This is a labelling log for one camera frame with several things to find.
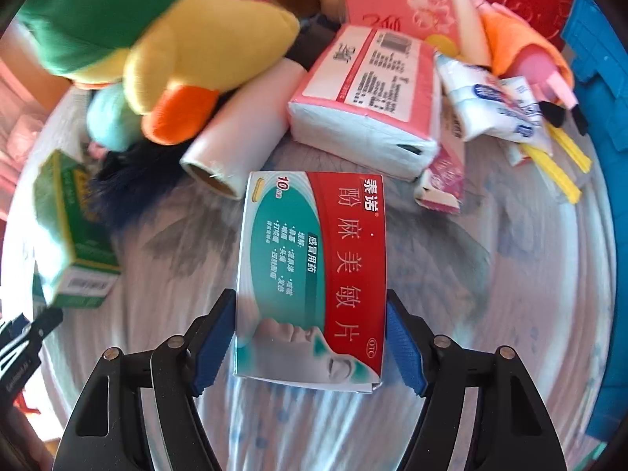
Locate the white blue wipes packet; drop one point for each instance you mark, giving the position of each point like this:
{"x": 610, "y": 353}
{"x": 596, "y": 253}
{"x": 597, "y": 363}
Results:
{"x": 483, "y": 107}

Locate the pig plush orange dress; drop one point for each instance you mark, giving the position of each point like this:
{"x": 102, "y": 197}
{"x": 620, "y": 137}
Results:
{"x": 517, "y": 50}

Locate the pink white tissue pack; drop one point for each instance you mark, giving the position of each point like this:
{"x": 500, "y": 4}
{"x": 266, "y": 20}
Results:
{"x": 373, "y": 98}

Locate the green frog hat duck plush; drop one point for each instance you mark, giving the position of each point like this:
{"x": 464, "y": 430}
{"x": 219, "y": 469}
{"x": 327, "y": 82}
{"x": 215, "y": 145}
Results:
{"x": 173, "y": 58}

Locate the dark blue furry toy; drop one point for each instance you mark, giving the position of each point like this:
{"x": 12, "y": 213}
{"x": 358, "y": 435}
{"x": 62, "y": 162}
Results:
{"x": 128, "y": 183}

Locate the white paper roll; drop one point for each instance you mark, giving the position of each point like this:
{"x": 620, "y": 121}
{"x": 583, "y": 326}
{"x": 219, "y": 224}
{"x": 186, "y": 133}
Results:
{"x": 244, "y": 132}

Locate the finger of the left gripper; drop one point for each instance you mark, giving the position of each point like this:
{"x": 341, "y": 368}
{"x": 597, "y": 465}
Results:
{"x": 29, "y": 328}

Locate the blue plastic storage crate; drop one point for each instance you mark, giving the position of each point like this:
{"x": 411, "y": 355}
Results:
{"x": 600, "y": 70}

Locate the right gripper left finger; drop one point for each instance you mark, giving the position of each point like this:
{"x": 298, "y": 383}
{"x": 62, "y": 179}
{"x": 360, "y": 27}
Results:
{"x": 107, "y": 430}

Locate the pink floral tissue pack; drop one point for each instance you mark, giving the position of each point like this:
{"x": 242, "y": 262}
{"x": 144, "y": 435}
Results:
{"x": 432, "y": 21}

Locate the pink striped tissue pack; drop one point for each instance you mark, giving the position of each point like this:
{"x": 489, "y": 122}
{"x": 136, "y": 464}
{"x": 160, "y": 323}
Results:
{"x": 441, "y": 185}

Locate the yellow strips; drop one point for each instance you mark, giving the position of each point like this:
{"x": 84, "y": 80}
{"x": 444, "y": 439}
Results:
{"x": 566, "y": 170}

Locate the green medicine box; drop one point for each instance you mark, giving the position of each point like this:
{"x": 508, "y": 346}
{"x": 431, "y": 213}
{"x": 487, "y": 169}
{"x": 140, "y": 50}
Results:
{"x": 74, "y": 258}

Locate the red white medicine box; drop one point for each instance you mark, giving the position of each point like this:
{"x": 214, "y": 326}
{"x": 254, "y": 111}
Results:
{"x": 311, "y": 280}

